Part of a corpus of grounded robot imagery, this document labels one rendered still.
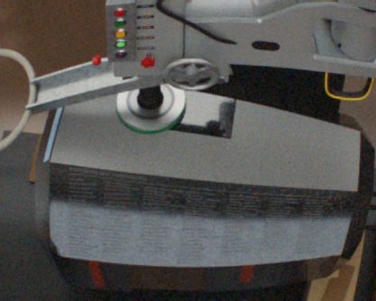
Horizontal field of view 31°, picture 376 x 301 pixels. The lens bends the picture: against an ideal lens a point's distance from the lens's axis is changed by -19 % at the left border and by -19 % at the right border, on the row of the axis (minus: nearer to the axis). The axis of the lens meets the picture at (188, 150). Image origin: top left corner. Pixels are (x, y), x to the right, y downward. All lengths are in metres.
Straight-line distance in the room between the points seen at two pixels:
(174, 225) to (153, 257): 0.14
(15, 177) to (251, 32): 1.70
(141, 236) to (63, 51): 1.58
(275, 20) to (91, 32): 1.98
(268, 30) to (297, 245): 0.77
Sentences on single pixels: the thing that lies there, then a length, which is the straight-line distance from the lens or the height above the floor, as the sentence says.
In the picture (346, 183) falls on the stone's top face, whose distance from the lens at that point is 2.47.
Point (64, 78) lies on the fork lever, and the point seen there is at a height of 0.97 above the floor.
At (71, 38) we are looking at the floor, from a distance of 3.90.
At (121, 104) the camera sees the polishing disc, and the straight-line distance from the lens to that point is 2.54.
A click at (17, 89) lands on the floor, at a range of 3.77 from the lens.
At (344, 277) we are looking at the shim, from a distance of 2.99.
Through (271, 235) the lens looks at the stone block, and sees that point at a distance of 2.48.
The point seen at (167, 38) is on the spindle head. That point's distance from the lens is 2.10.
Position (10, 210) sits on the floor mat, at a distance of 3.40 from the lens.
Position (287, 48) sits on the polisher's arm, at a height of 1.31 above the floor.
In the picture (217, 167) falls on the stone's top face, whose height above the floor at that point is 0.86.
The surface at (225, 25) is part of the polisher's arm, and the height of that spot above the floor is 1.40.
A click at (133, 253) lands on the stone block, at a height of 0.67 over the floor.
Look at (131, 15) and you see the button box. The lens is 1.99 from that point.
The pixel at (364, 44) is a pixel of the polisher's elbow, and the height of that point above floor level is 1.39.
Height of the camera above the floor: 2.99
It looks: 59 degrees down
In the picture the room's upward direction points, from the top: 1 degrees clockwise
